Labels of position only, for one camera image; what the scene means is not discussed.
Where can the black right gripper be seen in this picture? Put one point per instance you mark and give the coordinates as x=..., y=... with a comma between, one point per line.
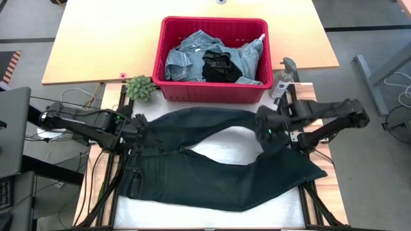
x=269, y=122

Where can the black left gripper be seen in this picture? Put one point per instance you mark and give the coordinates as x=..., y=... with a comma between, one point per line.
x=136, y=131

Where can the dark denim jeans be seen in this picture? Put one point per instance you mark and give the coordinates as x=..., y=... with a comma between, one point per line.
x=192, y=179

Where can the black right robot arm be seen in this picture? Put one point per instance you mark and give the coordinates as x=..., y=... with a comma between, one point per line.
x=324, y=110

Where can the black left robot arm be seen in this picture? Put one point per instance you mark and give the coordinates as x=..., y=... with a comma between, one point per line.
x=80, y=123

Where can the red plastic laundry bin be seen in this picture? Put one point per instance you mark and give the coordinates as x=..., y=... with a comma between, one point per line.
x=212, y=93

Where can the clear spray bottle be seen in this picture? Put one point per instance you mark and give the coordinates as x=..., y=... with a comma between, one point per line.
x=281, y=85

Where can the potted green artificial plant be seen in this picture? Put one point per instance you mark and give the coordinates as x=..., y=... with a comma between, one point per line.
x=140, y=88

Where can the small pink object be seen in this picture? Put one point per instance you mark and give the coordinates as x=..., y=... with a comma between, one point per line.
x=123, y=75

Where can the plain light blue garment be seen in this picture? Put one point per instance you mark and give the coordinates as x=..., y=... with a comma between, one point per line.
x=250, y=57

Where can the black printed garment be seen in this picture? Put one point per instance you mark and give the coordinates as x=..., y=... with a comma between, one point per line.
x=221, y=67

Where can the striped light blue shirt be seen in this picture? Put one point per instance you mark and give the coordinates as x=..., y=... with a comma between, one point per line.
x=180, y=64

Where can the white round floor plate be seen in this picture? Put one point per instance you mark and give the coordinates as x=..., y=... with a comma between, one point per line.
x=48, y=133

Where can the black desk beam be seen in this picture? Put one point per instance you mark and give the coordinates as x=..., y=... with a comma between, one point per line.
x=51, y=170

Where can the light wooden desk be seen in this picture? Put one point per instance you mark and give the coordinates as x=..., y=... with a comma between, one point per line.
x=106, y=41

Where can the gray metal table leg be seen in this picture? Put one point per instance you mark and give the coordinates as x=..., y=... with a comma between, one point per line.
x=369, y=80

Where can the gray desk grommet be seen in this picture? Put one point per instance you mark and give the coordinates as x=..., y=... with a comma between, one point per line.
x=221, y=1

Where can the gray equipment case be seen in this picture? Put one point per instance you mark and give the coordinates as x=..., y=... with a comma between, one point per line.
x=19, y=205

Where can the black orange striped mat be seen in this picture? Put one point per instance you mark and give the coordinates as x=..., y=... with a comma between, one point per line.
x=9, y=64

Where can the silver metal bracket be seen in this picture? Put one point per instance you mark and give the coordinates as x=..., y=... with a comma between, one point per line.
x=293, y=137

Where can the black aluminium table frame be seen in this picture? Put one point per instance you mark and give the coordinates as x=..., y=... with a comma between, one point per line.
x=308, y=218

